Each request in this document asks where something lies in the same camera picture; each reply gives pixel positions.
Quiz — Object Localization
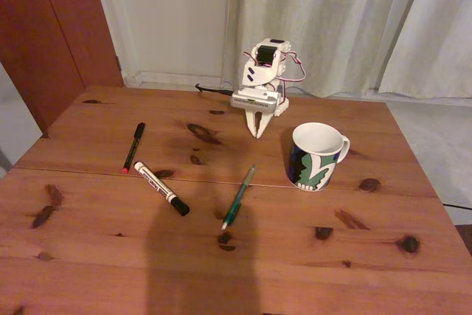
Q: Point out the green transparent pen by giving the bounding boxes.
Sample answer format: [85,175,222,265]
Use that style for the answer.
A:
[221,163,257,230]

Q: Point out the white marker black cap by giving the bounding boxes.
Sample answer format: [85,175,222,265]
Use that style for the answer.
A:
[133,161,191,217]

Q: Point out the thin black pen red end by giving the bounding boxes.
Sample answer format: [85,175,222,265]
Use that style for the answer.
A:
[122,122,146,174]

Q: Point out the white mug green blue pattern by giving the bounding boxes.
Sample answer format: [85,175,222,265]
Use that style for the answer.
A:
[285,122,351,192]

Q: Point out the white curtain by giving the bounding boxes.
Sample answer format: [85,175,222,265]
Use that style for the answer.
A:
[378,0,472,100]
[221,0,431,99]

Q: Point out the brown wooden door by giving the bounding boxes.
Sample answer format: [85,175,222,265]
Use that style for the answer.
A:
[0,0,125,139]

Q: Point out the white furniture panel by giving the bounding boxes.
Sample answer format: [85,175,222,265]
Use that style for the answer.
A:
[0,62,44,179]

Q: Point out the silver camera box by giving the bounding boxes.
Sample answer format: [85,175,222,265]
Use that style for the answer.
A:
[230,89,278,114]

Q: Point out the black camera cable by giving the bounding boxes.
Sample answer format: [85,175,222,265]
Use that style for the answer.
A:
[195,83,234,95]

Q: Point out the red white servo wires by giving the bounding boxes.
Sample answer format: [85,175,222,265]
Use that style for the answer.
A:
[280,50,308,83]

